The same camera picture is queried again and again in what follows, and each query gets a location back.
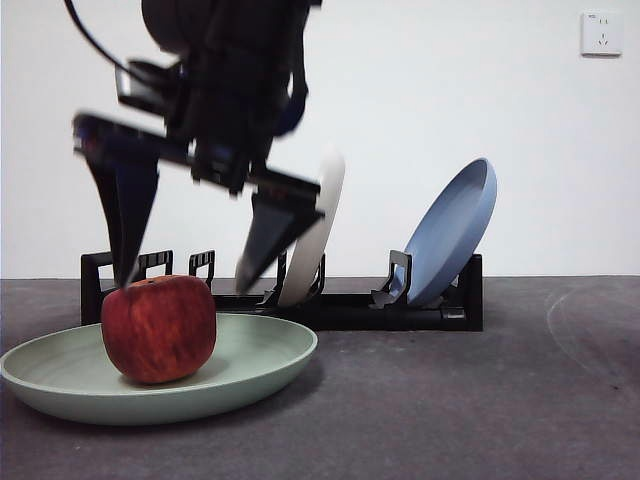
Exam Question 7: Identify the white wall socket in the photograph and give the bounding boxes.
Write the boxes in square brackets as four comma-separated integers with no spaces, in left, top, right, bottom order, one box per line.
[579,12,625,58]

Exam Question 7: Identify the black braided cable sleeve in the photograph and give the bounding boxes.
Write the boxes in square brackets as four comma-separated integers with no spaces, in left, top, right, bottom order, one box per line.
[277,59,310,139]

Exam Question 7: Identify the green plate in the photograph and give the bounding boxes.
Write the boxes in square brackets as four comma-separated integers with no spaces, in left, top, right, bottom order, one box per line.
[0,312,319,426]

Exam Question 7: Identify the red apple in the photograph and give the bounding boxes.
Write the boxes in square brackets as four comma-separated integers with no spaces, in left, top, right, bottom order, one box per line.
[101,274,217,385]

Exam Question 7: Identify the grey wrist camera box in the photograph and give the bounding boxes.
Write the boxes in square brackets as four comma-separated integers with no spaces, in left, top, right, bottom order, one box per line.
[114,58,187,120]

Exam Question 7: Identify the black plate rack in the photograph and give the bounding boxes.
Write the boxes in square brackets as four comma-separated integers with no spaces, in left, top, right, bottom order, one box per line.
[80,248,485,332]

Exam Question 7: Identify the white plate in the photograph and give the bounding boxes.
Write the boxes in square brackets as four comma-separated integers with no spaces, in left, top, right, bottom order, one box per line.
[277,147,347,307]

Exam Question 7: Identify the blue plate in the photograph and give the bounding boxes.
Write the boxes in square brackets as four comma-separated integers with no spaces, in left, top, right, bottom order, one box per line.
[402,157,500,307]

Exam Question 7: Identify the thin black cable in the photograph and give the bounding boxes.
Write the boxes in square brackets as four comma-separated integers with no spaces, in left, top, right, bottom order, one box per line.
[63,0,132,74]

